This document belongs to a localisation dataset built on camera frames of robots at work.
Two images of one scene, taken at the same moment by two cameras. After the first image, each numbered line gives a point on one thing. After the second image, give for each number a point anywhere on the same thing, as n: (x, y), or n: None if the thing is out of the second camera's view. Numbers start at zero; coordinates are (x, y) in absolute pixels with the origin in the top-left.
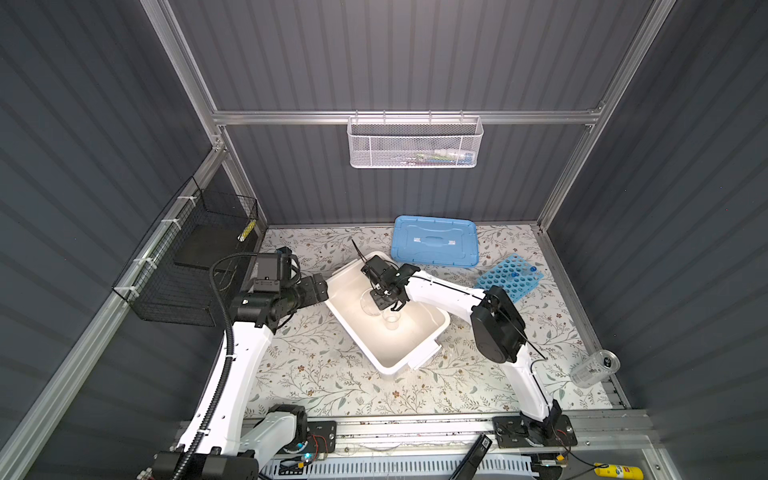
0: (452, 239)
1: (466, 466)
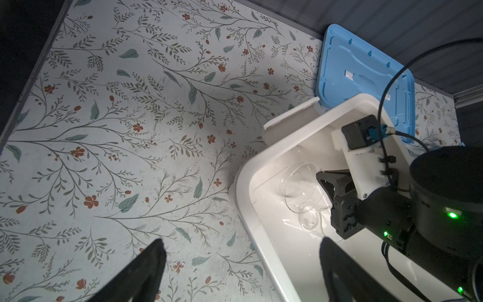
0: (349, 67)
1: None
